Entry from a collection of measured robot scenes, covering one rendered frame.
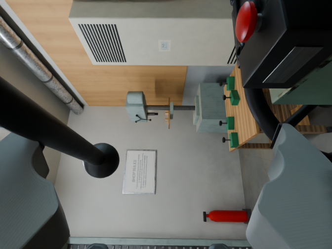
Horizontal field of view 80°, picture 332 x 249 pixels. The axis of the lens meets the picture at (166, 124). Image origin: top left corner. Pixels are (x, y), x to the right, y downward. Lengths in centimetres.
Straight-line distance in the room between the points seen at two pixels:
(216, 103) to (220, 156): 105
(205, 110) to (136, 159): 133
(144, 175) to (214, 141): 119
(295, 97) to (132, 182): 285
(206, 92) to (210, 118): 34
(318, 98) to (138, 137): 298
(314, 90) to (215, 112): 209
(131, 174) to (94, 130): 94
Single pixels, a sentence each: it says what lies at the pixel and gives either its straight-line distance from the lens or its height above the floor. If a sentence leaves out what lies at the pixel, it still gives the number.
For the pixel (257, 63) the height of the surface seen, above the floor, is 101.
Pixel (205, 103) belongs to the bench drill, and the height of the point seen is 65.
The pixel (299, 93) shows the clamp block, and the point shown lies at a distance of 25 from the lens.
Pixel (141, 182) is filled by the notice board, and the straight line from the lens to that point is 300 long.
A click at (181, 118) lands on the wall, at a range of 325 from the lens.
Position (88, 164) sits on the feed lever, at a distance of 20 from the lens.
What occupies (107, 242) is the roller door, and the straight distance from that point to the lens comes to 304.
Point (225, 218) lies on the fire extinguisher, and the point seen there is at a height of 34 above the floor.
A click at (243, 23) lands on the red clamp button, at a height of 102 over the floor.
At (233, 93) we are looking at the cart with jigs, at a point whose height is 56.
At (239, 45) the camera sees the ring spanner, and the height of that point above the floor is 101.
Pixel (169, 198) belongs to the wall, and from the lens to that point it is 298.
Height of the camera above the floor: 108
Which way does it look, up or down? 1 degrees up
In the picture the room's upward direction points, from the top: 89 degrees counter-clockwise
